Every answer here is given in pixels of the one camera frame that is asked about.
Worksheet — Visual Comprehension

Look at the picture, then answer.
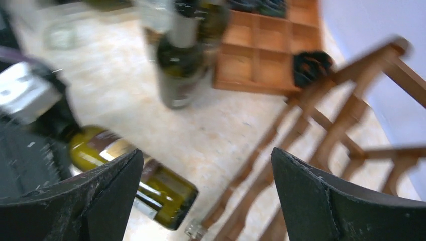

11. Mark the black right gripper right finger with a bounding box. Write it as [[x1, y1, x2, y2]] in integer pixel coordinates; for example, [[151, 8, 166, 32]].
[[271, 147, 425, 240]]

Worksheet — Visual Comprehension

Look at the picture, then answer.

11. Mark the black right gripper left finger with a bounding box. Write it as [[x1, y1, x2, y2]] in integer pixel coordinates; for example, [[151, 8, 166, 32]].
[[1, 161, 134, 240]]

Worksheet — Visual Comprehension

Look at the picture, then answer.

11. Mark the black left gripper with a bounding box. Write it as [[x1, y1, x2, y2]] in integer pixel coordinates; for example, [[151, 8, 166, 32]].
[[1, 67, 72, 199]]

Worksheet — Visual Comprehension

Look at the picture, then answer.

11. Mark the green wine bottle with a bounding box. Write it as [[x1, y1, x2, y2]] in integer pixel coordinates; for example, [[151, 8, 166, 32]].
[[63, 125, 199, 231]]

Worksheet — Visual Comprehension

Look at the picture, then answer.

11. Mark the wooden wine rack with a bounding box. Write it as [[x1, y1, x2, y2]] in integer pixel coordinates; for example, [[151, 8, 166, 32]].
[[200, 36, 425, 230]]

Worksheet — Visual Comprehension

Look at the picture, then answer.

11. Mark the dark wine bottle front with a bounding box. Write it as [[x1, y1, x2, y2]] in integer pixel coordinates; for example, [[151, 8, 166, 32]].
[[156, 1, 204, 109]]

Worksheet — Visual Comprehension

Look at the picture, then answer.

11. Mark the dark wine bottle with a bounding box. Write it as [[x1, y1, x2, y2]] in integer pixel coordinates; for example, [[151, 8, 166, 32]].
[[197, 1, 230, 45], [156, 1, 204, 109]]

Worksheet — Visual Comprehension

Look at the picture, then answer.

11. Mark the small clear glass bottle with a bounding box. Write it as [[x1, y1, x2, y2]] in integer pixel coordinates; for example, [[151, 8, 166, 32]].
[[42, 14, 91, 51]]

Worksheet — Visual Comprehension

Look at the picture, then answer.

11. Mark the standing clear bottle black cap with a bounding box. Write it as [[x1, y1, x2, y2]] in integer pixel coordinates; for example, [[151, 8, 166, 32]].
[[134, 0, 173, 62]]

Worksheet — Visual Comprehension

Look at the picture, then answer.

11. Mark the standing dark wine bottle back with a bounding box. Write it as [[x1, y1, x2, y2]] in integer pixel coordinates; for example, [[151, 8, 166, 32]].
[[197, 1, 230, 45]]

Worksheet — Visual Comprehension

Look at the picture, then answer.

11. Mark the black rolled item right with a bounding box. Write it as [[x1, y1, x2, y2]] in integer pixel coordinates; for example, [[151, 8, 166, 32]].
[[292, 51, 334, 89]]

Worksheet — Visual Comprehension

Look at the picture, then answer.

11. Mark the orange wooden compartment tray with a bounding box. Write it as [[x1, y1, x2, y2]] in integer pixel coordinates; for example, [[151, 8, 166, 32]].
[[213, 1, 323, 97]]

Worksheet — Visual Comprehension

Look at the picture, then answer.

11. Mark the black rolled item in tray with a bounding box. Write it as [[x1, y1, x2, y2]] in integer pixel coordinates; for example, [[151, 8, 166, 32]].
[[227, 0, 287, 18]]

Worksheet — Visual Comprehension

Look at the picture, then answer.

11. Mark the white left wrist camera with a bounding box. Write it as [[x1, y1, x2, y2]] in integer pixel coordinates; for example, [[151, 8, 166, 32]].
[[1, 62, 62, 125]]

